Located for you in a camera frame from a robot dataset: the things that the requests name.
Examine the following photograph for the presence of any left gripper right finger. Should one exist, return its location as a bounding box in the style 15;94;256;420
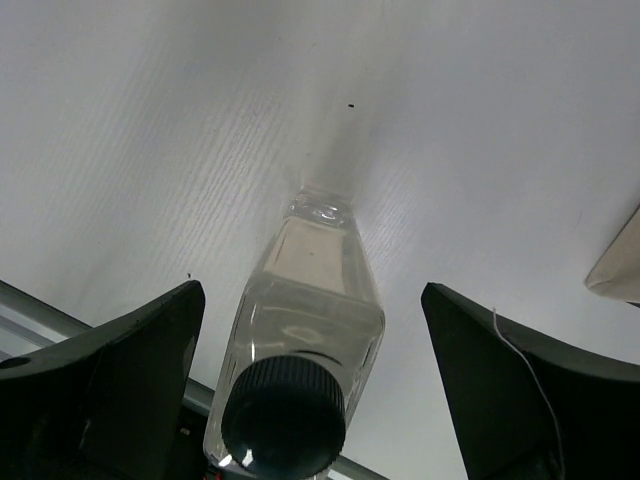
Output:
421;283;639;479

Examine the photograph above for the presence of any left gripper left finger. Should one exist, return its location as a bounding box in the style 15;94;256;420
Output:
1;280;205;479

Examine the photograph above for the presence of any clear square bottle black cap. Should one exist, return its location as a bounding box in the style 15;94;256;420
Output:
203;188;385;479

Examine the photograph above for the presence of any beige canvas tote bag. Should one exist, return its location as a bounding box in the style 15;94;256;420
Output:
584;208;640;306

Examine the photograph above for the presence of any aluminium mounting rail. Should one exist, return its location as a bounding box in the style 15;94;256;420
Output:
0;279;391;480

